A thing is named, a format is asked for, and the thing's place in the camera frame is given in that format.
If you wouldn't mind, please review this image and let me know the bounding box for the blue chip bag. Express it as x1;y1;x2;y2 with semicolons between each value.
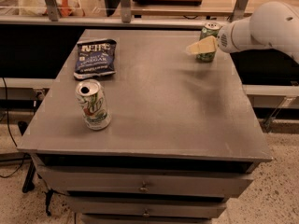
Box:
74;39;117;80

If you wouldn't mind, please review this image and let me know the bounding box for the top drawer with knob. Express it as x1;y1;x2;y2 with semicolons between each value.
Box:
37;165;252;198

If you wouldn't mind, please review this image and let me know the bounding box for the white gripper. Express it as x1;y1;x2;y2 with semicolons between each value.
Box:
186;18;252;55

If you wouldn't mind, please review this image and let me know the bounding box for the black cable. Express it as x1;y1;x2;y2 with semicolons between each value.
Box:
0;77;29;179

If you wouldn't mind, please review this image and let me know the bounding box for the drawer with knob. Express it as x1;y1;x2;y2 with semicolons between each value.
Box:
37;165;252;198
67;197;226;218

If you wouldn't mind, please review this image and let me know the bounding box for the white 7up can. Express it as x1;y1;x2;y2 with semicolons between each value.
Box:
75;79;111;131

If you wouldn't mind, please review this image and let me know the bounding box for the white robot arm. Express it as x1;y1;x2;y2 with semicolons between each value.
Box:
186;1;299;63

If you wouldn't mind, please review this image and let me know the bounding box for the orange bag behind glass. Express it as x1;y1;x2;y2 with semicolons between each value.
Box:
56;0;80;17

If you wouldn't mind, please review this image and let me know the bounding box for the green soda can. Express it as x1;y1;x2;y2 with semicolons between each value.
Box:
196;21;221;63

